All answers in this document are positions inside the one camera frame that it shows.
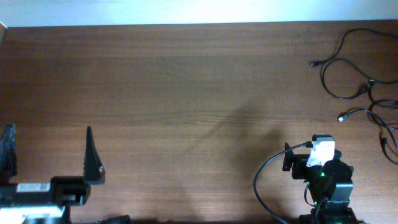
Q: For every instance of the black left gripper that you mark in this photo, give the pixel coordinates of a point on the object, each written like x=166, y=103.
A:
x=58, y=187

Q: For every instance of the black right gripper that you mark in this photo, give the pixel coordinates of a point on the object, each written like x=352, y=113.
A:
x=298, y=162

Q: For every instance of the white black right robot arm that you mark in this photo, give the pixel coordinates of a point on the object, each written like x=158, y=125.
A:
x=330, y=186

